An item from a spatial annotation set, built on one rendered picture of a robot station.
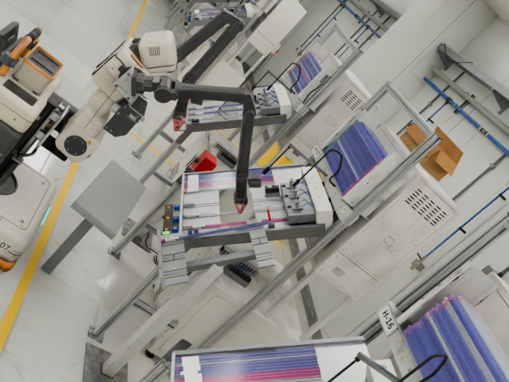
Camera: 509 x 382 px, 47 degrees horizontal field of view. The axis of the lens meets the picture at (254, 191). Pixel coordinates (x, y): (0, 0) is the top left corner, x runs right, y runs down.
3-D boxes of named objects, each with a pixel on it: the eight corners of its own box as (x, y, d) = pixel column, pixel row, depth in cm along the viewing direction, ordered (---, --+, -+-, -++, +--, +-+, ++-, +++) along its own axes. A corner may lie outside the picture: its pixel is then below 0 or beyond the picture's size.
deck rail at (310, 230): (180, 249, 281) (179, 238, 278) (180, 246, 283) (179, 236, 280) (325, 236, 285) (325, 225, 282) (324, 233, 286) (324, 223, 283)
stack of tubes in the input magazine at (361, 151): (341, 195, 279) (383, 157, 270) (323, 151, 323) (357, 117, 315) (359, 210, 283) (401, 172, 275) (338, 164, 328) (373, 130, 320)
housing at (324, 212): (316, 236, 287) (316, 211, 280) (301, 189, 330) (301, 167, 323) (332, 234, 287) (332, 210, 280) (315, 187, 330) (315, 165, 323)
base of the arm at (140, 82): (134, 68, 250) (131, 76, 239) (153, 70, 251) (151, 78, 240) (134, 88, 254) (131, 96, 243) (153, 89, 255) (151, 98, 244)
